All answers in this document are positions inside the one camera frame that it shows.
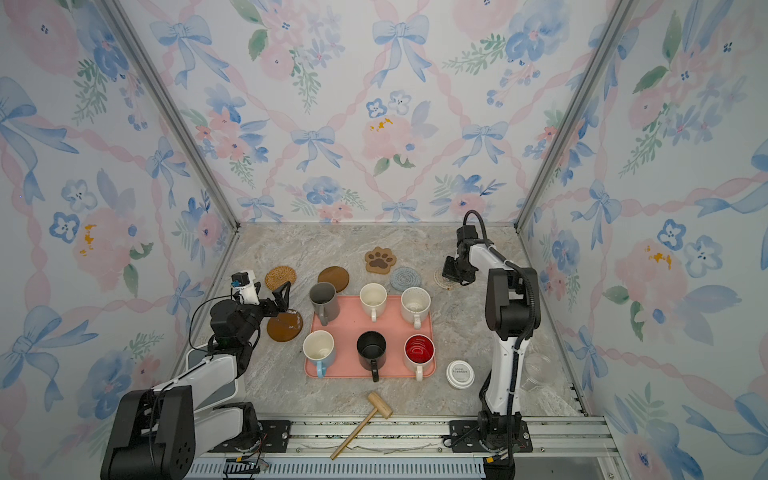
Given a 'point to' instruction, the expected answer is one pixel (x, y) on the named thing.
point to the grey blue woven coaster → (405, 277)
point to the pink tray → (351, 321)
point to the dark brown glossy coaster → (286, 327)
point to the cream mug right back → (415, 302)
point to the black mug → (371, 347)
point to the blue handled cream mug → (318, 347)
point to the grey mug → (324, 297)
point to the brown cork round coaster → (335, 275)
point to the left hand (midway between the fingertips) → (274, 281)
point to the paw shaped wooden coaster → (379, 260)
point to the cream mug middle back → (373, 297)
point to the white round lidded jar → (460, 374)
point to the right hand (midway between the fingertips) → (451, 274)
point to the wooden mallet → (381, 407)
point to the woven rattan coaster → (278, 276)
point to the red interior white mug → (418, 351)
